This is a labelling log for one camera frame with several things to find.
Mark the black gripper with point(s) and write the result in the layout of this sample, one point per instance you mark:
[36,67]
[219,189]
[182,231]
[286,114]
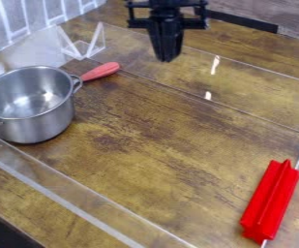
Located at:
[166,11]

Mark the silver metal pot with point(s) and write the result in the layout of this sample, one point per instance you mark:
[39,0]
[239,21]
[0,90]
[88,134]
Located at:
[36,106]

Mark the clear acrylic triangle stand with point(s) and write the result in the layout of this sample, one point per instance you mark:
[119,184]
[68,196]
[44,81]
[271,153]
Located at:
[80,49]

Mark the red plastic bracket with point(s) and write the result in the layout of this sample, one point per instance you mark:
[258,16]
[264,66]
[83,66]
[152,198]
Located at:
[264,211]

